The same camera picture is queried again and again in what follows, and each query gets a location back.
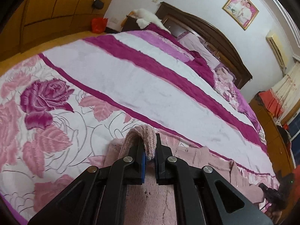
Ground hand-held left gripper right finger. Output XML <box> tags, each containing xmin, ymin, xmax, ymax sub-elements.
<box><xmin>153</xmin><ymin>133</ymin><xmax>275</xmax><ymax>225</ymax></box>

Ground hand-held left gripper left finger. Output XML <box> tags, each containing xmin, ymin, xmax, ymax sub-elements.
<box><xmin>27</xmin><ymin>140</ymin><xmax>147</xmax><ymax>225</ymax></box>

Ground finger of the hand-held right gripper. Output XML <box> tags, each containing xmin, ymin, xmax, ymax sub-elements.
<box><xmin>258</xmin><ymin>183</ymin><xmax>285</xmax><ymax>204</ymax></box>

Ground pink knit cardigan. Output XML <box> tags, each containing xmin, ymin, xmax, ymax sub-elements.
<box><xmin>103</xmin><ymin>125</ymin><xmax>282</xmax><ymax>225</ymax></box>

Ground pile of dark clothes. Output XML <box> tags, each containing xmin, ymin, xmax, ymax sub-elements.
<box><xmin>275</xmin><ymin>119</ymin><xmax>292</xmax><ymax>146</ymax></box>

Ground long wooden cabinet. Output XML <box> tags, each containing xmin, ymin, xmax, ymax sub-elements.
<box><xmin>248</xmin><ymin>96</ymin><xmax>297</xmax><ymax>176</ymax></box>

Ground window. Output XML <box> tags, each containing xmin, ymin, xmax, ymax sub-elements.
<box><xmin>287</xmin><ymin>112</ymin><xmax>300</xmax><ymax>141</ymax></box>

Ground orange cloth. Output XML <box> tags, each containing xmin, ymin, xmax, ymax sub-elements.
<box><xmin>256</xmin><ymin>89</ymin><xmax>289</xmax><ymax>120</ymax></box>

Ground floral striped bed blanket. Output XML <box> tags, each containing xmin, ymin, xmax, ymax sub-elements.
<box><xmin>0</xmin><ymin>22</ymin><xmax>280</xmax><ymax>225</ymax></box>

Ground cream patterned curtain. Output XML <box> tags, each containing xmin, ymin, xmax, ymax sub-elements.
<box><xmin>269</xmin><ymin>62</ymin><xmax>300</xmax><ymax>122</ymax></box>

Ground pink pillow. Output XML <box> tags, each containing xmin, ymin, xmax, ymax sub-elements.
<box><xmin>177</xmin><ymin>33</ymin><xmax>221</xmax><ymax>68</ymax></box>

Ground dark wooden headboard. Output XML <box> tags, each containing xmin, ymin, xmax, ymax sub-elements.
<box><xmin>155</xmin><ymin>1</ymin><xmax>253</xmax><ymax>89</ymax></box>

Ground dark wooden nightstand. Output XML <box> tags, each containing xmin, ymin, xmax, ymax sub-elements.
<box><xmin>121</xmin><ymin>15</ymin><xmax>146</xmax><ymax>32</ymax></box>

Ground red plastic bag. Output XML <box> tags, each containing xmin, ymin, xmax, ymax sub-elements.
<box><xmin>91</xmin><ymin>17</ymin><xmax>109</xmax><ymax>34</ymax></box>

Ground white plush toy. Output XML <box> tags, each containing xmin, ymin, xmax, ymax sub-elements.
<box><xmin>132</xmin><ymin>8</ymin><xmax>171</xmax><ymax>33</ymax></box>

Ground wooden wardrobe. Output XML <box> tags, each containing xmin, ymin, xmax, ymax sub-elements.
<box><xmin>0</xmin><ymin>0</ymin><xmax>125</xmax><ymax>54</ymax></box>

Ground wall air conditioner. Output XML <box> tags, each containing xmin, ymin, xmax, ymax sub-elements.
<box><xmin>265</xmin><ymin>29</ymin><xmax>287</xmax><ymax>72</ymax></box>

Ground framed wall picture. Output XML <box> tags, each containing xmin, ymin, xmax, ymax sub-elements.
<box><xmin>222</xmin><ymin>0</ymin><xmax>260</xmax><ymax>31</ymax></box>

